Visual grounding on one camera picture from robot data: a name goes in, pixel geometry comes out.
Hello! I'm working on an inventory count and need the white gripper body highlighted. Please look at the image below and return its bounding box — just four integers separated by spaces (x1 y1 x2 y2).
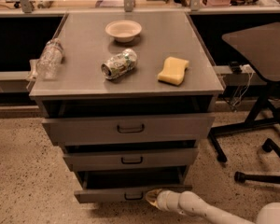
157 190 181 213

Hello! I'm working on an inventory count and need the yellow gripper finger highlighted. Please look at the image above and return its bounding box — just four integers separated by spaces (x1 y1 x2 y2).
146 189 162 208

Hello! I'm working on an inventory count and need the grey bottom drawer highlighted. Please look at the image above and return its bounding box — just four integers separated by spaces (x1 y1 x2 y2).
74 166 191 203

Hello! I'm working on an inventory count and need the grey drawer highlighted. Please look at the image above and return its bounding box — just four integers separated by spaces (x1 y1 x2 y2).
74 166 191 203
43 113 215 146
63 148 198 172

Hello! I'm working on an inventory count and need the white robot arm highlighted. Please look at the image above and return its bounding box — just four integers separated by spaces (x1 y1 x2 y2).
146 189 280 224

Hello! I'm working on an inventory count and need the grey middle drawer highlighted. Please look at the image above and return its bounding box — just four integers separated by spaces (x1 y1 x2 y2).
63 148 198 172

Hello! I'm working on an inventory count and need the grey top drawer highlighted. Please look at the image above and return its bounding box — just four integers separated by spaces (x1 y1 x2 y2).
43 113 215 146

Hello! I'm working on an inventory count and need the grey metal drawer cabinet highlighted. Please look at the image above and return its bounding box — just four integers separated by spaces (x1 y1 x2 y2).
29 10 225 185

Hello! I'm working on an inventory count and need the black chair base leg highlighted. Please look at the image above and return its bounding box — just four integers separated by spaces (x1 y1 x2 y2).
234 138 280 185

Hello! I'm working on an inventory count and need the yellow sponge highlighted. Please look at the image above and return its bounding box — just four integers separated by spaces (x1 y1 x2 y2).
158 57 189 86

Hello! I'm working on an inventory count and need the crushed soda can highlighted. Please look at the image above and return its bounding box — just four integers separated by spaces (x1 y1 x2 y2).
101 49 137 80

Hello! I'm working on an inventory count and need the clear plastic water bottle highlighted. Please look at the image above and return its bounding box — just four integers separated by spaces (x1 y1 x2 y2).
36 38 63 80

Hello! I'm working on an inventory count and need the white paper bowl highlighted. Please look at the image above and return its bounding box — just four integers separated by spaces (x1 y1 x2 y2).
105 20 142 43

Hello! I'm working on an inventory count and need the black office chair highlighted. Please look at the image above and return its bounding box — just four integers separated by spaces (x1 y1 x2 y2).
208 22 280 162

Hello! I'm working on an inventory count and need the grey power strip with cables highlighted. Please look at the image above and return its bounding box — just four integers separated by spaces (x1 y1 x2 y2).
213 63 256 107

